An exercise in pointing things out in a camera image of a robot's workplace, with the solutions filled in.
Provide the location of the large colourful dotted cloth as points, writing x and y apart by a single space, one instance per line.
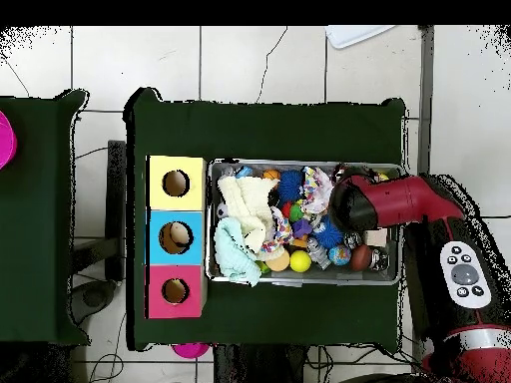
317 191

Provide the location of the small colourful dotted cloth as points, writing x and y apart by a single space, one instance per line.
279 231

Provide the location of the wooden box with three holes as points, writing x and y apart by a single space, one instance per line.
193 199

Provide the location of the blue spiky ball with eyes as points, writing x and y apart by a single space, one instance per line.
329 233

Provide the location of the mint quilted cloth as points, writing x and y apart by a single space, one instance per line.
233 255

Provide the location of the brown toy football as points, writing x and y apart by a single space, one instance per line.
361 257

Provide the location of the yellow ball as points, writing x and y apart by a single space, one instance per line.
300 261

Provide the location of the globe print ball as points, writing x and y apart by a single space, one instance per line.
339 255

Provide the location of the pink bowl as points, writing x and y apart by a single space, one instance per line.
6 139
191 351

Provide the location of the cream quilted cloth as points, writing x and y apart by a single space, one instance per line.
247 199

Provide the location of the pale wooden block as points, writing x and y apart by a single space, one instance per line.
375 237

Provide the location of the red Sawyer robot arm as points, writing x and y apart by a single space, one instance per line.
399 199

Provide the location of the dark green table cloth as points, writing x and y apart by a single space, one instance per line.
259 131
44 279

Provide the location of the clear mesh bin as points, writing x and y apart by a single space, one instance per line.
319 279

